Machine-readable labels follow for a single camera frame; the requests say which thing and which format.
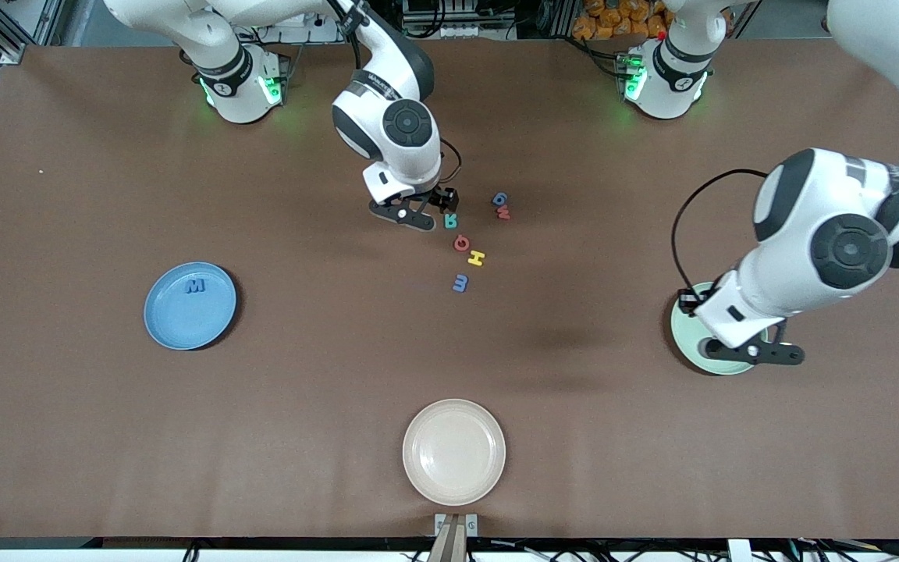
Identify green plate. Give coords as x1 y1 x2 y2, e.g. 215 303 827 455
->
670 282 769 376

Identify blue plate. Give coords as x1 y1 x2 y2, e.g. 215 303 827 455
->
144 261 237 351

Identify beige plate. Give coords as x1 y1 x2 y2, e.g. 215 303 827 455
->
402 399 506 507

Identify white power strip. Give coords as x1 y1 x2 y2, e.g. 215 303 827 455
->
251 0 341 44

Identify orange snack packs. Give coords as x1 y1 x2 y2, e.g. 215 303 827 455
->
573 0 673 41

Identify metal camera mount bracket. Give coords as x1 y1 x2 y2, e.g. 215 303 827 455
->
434 513 479 562

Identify black table edge rail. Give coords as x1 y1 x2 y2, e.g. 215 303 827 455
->
0 536 899 552

